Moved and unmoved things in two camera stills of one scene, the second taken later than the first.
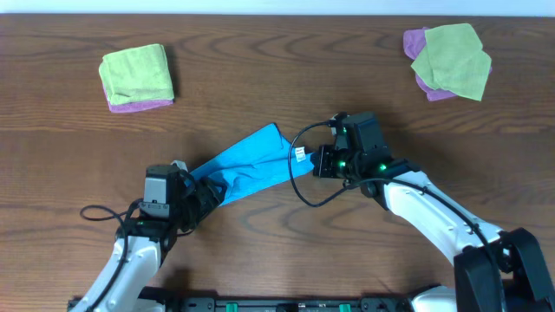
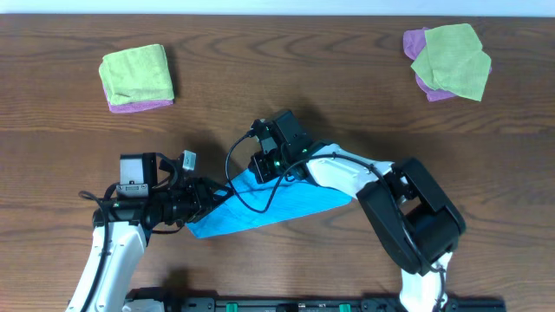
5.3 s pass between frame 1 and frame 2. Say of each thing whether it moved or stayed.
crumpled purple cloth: stayed
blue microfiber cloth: moved
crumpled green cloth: stayed
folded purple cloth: stayed
